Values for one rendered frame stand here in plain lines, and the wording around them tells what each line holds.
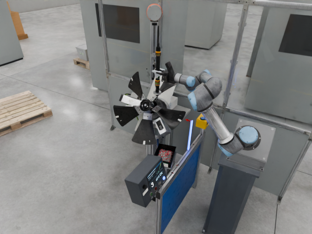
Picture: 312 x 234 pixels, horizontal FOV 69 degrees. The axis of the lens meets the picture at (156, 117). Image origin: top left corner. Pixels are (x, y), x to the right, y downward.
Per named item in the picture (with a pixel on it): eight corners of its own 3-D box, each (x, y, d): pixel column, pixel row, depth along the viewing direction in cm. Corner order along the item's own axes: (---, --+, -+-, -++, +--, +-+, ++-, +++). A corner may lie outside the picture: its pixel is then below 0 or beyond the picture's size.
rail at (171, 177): (201, 136, 238) (202, 130, 234) (204, 137, 236) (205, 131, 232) (155, 197, 174) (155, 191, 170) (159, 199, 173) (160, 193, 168)
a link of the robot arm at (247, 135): (260, 139, 158) (263, 137, 146) (243, 149, 161) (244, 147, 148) (250, 125, 162) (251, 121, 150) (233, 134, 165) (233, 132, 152)
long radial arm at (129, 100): (151, 105, 233) (146, 102, 223) (148, 112, 233) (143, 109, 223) (128, 97, 246) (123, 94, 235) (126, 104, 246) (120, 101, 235)
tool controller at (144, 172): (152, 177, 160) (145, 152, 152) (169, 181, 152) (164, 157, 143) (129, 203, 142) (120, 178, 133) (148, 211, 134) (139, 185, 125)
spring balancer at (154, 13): (146, 20, 233) (146, 21, 228) (146, 3, 224) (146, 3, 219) (161, 20, 234) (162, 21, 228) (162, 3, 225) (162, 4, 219)
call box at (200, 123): (201, 120, 231) (203, 111, 225) (211, 122, 226) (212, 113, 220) (195, 127, 219) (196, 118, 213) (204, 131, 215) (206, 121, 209)
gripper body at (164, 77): (160, 81, 184) (173, 85, 179) (160, 71, 179) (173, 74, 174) (165, 78, 189) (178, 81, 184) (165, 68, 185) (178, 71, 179)
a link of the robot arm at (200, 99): (248, 150, 153) (206, 85, 138) (228, 161, 155) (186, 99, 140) (241, 142, 164) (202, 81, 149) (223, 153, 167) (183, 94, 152)
